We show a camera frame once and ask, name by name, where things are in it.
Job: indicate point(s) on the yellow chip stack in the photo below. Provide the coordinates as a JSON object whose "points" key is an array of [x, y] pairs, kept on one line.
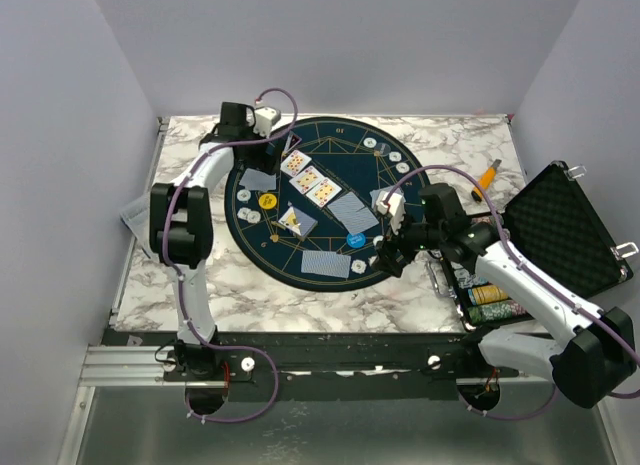
{"points": [[486, 294]]}

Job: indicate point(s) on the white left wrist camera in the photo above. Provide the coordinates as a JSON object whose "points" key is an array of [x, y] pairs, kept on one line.
{"points": [[265, 118]]}

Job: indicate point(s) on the yellow dealer button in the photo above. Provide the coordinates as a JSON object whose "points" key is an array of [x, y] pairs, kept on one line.
{"points": [[267, 201]]}

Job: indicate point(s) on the clear big blind button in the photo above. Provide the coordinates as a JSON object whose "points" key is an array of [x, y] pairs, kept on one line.
{"points": [[382, 149]]}

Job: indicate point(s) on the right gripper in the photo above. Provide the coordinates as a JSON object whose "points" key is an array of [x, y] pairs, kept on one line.
{"points": [[386, 249]]}

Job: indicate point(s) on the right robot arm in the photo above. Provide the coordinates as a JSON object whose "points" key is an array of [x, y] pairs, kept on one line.
{"points": [[589, 352]]}

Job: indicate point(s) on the yellow utility knife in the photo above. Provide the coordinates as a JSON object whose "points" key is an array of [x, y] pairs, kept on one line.
{"points": [[486, 180]]}

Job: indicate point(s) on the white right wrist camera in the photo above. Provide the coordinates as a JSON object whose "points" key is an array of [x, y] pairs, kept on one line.
{"points": [[393, 207]]}

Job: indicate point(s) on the blue playing card box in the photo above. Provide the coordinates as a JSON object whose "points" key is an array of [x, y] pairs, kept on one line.
{"points": [[299, 223]]}

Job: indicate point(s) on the chrome case handle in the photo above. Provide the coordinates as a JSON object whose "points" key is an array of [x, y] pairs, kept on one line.
{"points": [[438, 279]]}

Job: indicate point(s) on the face-down cards mat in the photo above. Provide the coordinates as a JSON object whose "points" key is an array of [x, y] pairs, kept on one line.
{"points": [[353, 214]]}

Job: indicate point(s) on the face-up card flop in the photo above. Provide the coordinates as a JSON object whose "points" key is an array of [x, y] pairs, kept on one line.
{"points": [[294, 163], [324, 192], [307, 179]]}

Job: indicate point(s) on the clear plastic screw box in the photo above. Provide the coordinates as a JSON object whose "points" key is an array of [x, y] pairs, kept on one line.
{"points": [[135, 216]]}

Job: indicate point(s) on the round blue poker mat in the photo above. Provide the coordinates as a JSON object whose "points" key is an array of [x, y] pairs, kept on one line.
{"points": [[336, 148]]}

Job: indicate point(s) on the black poker chip case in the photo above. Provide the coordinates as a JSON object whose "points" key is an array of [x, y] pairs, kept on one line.
{"points": [[552, 222]]}

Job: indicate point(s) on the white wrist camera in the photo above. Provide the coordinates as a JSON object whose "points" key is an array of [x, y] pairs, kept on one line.
{"points": [[393, 207], [265, 118]]}

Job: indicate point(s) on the face-down cards seat eight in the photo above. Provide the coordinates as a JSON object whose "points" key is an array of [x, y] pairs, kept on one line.
{"points": [[255, 180]]}

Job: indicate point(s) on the white 5 poker chip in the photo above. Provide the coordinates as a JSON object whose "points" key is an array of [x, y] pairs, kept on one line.
{"points": [[358, 266]]}

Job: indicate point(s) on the face-down cards seat five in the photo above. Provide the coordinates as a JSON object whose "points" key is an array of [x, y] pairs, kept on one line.
{"points": [[325, 263]]}

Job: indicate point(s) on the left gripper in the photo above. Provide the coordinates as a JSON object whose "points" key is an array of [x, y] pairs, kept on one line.
{"points": [[266, 162]]}

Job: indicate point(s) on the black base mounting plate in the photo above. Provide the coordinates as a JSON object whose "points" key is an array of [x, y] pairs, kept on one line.
{"points": [[442, 364]]}

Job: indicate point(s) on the face-down cards seat two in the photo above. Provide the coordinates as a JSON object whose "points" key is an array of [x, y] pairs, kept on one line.
{"points": [[375, 195]]}

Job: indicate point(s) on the aluminium frame rail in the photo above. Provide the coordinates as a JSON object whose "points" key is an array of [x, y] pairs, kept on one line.
{"points": [[128, 366]]}

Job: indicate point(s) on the blue small blind button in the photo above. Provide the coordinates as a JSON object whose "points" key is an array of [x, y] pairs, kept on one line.
{"points": [[356, 240]]}

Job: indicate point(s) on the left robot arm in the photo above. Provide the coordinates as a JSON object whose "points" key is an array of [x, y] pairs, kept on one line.
{"points": [[181, 230]]}

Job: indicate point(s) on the green chip stack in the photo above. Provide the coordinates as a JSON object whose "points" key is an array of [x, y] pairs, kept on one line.
{"points": [[495, 312]]}

